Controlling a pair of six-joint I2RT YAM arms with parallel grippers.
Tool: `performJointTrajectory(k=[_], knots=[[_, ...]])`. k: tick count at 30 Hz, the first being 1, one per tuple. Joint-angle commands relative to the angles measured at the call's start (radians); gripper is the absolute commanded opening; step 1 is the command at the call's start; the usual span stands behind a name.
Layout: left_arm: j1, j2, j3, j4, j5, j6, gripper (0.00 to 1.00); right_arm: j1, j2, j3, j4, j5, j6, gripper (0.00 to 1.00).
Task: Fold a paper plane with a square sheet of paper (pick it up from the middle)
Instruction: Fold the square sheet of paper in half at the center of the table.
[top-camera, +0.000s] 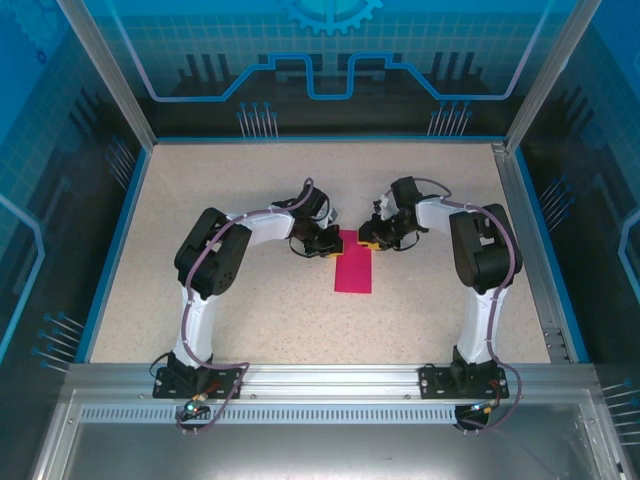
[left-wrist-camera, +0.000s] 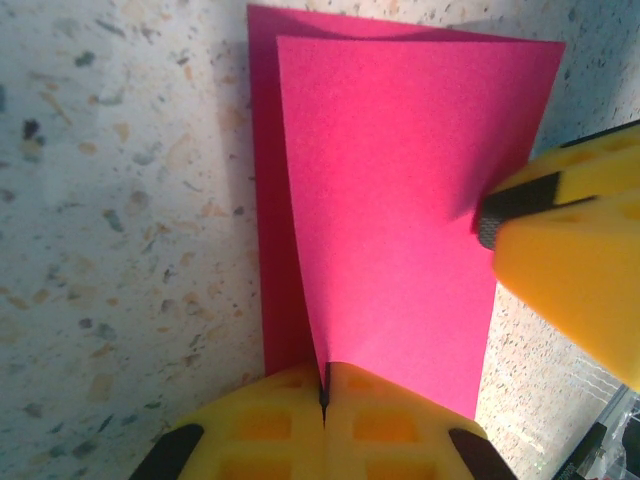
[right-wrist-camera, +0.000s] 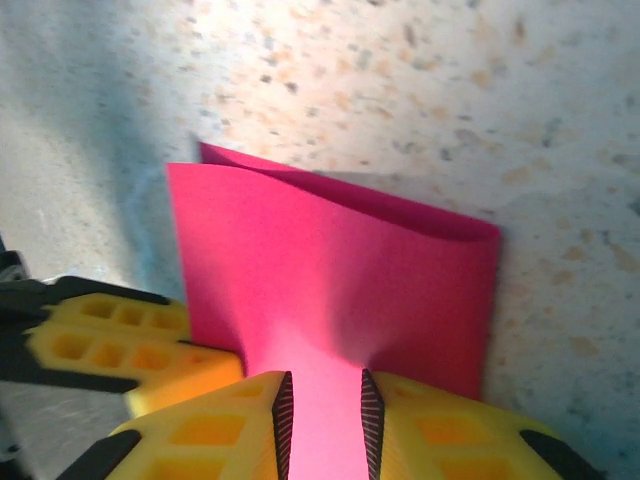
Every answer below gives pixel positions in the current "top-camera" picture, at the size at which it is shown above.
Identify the pink paper sheet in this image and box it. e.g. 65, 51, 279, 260
333, 229, 376, 296

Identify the small adapter with green light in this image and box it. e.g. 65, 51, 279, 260
467, 399, 503, 417
183, 397, 211, 419

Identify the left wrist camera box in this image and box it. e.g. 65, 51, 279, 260
293, 182, 340, 222

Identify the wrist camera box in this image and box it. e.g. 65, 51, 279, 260
293, 182, 340, 222
373, 176, 420, 221

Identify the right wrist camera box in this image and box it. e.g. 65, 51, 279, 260
373, 176, 420, 221

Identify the aluminium side rail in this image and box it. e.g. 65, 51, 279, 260
491, 141, 575, 365

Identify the aluminium mounting rail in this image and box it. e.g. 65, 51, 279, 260
67, 362, 599, 402

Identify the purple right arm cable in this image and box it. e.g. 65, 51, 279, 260
410, 177, 524, 432

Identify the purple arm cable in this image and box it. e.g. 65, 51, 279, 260
175, 177, 317, 436
410, 177, 524, 432

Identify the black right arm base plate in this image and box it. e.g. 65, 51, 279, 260
418, 363, 511, 400

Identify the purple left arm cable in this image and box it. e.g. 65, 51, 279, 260
175, 177, 317, 436

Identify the slotted metal cable duct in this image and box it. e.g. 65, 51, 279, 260
78, 405, 504, 426

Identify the aluminium frame post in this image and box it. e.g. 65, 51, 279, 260
501, 0, 604, 154
53, 0, 160, 151

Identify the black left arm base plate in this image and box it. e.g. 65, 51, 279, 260
152, 364, 247, 401

